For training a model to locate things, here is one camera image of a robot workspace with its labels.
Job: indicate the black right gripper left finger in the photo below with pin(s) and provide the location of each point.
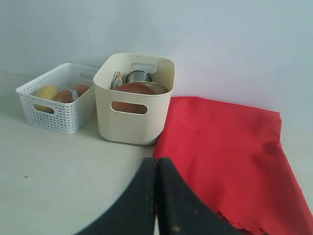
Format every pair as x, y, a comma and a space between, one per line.
133, 213

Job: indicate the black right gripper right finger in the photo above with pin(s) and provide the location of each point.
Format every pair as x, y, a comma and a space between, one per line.
180, 211

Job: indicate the red tablecloth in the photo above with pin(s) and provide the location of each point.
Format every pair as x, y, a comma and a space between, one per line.
231, 156

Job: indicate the brown round plate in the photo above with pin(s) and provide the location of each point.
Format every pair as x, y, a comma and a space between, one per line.
136, 88

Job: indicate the blue white milk carton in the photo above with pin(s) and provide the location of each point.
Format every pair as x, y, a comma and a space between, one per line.
74, 94

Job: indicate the fried chicken piece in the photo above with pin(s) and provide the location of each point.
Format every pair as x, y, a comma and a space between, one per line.
65, 96

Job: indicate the brown egg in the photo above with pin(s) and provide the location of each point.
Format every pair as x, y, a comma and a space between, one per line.
81, 89

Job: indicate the stainless steel cup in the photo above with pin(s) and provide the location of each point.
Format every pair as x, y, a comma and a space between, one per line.
138, 76

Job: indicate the yellow lemon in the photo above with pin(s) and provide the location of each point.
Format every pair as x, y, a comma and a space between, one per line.
46, 92

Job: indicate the cream plastic bin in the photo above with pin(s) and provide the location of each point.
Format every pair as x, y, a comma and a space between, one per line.
128, 117

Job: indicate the white perforated basket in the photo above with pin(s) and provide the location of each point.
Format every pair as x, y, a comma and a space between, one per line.
53, 115

